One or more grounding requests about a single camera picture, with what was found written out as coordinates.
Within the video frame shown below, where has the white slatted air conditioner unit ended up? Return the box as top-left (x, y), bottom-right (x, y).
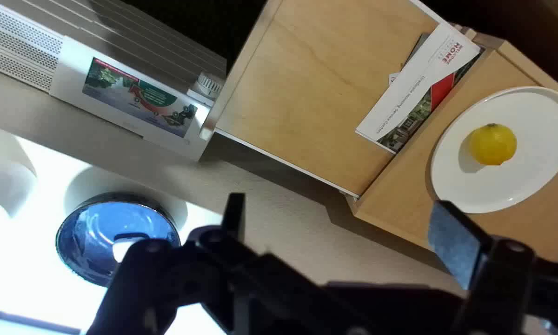
top-left (0, 0), bottom-right (228, 164)

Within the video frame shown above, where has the colourful sticker label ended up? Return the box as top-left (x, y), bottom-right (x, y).
top-left (81, 56), bottom-right (200, 140)

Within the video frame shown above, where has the yellow lemon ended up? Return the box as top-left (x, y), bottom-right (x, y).
top-left (465, 123), bottom-right (518, 168)

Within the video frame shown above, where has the white printed brochure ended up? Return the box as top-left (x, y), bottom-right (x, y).
top-left (353, 23), bottom-right (483, 155)

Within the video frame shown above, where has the white round plate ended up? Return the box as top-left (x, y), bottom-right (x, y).
top-left (429, 86), bottom-right (558, 217)

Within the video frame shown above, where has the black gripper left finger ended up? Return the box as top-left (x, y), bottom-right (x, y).
top-left (85, 192), bottom-right (331, 335)

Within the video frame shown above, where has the wooden pull-out nightstand shelf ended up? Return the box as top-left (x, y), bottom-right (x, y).
top-left (200, 0), bottom-right (487, 200)

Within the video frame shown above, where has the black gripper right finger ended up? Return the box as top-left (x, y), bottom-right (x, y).
top-left (425, 200), bottom-right (558, 335)

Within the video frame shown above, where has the blue round bowl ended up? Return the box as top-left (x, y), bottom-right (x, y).
top-left (53, 196), bottom-right (182, 289)

